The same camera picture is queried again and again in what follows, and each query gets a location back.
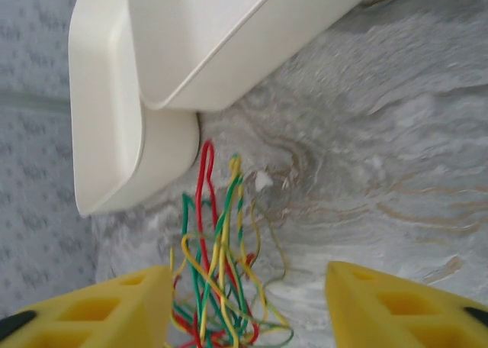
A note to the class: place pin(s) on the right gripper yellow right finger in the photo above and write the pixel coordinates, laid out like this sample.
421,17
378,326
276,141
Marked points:
400,310

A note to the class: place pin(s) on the cream plastic tray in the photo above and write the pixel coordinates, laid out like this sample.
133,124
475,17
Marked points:
103,115
213,31

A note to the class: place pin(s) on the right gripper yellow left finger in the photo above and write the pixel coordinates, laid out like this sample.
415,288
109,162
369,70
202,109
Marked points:
95,313

